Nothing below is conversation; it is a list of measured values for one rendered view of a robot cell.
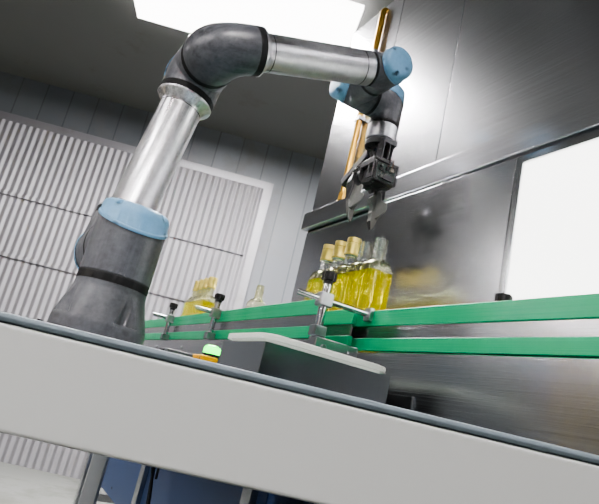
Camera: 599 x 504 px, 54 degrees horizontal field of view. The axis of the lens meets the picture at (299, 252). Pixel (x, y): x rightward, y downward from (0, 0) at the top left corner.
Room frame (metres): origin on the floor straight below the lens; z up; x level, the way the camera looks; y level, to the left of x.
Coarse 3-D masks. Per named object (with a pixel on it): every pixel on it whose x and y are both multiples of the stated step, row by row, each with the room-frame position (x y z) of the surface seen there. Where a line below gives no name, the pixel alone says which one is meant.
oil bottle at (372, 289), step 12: (372, 264) 1.20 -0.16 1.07; (384, 264) 1.21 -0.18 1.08; (360, 276) 1.23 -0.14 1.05; (372, 276) 1.20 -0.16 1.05; (384, 276) 1.21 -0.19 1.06; (360, 288) 1.22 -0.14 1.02; (372, 288) 1.20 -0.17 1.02; (384, 288) 1.21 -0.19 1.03; (360, 300) 1.21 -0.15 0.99; (372, 300) 1.20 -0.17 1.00; (384, 300) 1.22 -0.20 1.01
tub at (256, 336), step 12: (228, 336) 0.97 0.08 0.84; (240, 336) 0.92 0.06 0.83; (252, 336) 0.88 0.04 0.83; (264, 336) 0.85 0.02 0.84; (276, 336) 0.85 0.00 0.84; (300, 348) 0.87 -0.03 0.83; (312, 348) 0.87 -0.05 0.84; (336, 360) 0.90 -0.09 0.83; (348, 360) 0.89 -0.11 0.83; (360, 360) 0.90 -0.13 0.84; (384, 372) 0.93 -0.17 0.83
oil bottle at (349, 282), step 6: (354, 264) 1.27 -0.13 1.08; (360, 264) 1.26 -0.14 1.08; (348, 270) 1.28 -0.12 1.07; (354, 270) 1.26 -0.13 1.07; (348, 276) 1.28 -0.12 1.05; (354, 276) 1.25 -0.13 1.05; (342, 282) 1.30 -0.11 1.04; (348, 282) 1.27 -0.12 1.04; (354, 282) 1.25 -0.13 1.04; (342, 288) 1.29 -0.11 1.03; (348, 288) 1.27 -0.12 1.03; (354, 288) 1.25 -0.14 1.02; (342, 294) 1.28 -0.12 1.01; (348, 294) 1.26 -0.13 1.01; (342, 300) 1.28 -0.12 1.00; (348, 300) 1.26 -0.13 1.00
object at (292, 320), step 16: (288, 304) 1.26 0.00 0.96; (304, 304) 1.20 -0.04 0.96; (160, 320) 2.22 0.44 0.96; (176, 320) 2.03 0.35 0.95; (192, 320) 1.86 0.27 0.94; (208, 320) 1.72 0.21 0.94; (224, 320) 1.60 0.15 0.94; (240, 320) 1.50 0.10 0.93; (256, 320) 1.41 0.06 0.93; (272, 320) 1.33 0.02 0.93; (288, 320) 1.25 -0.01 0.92; (304, 320) 1.19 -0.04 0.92; (176, 336) 1.98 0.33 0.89; (192, 336) 1.82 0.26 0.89; (224, 336) 1.57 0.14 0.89; (288, 336) 1.23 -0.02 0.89; (304, 336) 1.17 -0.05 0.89
